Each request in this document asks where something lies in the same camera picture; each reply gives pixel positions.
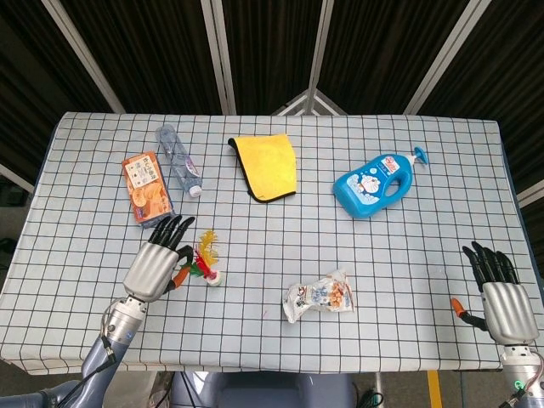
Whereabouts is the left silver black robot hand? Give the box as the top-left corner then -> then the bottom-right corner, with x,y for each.
122,214 -> 196,303

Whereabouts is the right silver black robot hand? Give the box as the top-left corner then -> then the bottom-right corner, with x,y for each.
450,241 -> 539,346

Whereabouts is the colourful feather shuttlecock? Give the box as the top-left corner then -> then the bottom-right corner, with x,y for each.
188,229 -> 224,287

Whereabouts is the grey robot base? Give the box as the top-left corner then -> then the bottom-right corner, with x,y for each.
169,371 -> 356,408

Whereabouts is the orange cookie box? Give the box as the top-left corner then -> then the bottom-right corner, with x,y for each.
122,150 -> 177,230

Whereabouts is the clear plastic water bottle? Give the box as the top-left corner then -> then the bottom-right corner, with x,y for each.
155,124 -> 203,198

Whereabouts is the white grid tablecloth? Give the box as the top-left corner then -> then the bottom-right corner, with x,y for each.
0,110 -> 544,377

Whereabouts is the yellow folded cloth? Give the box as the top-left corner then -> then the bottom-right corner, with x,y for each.
227,133 -> 298,204

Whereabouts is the white snack bag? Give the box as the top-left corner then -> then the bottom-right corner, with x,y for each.
282,268 -> 356,324

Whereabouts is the blue detergent pump bottle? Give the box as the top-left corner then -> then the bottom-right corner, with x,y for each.
331,146 -> 428,220

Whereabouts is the silver aluminium frame stand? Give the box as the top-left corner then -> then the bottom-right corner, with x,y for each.
270,88 -> 349,116

